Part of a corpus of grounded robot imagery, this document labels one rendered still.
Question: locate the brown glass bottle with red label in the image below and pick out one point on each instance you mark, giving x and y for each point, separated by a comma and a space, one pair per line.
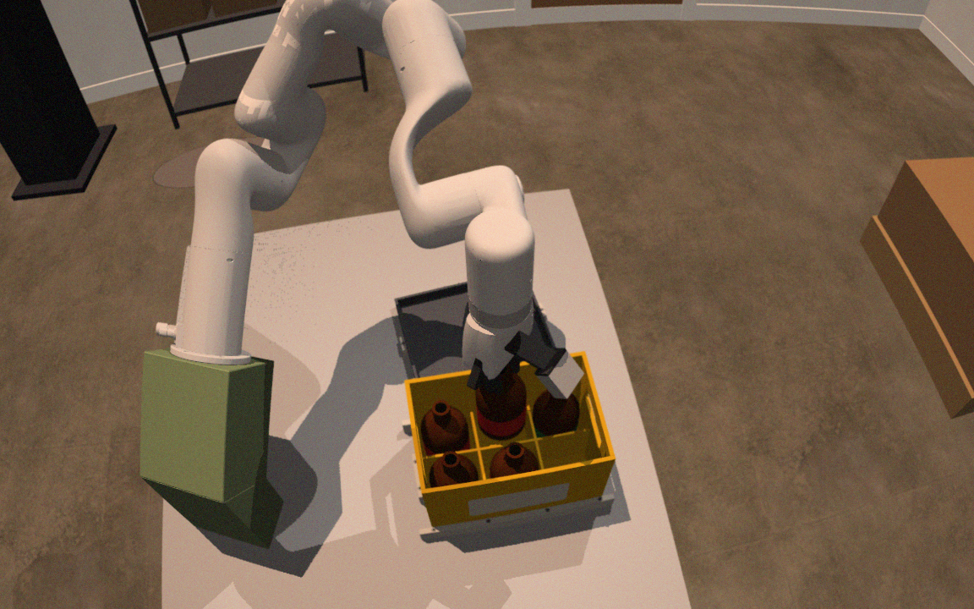
502, 417

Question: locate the yellow divided crate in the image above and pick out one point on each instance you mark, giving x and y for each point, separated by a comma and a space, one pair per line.
561, 480

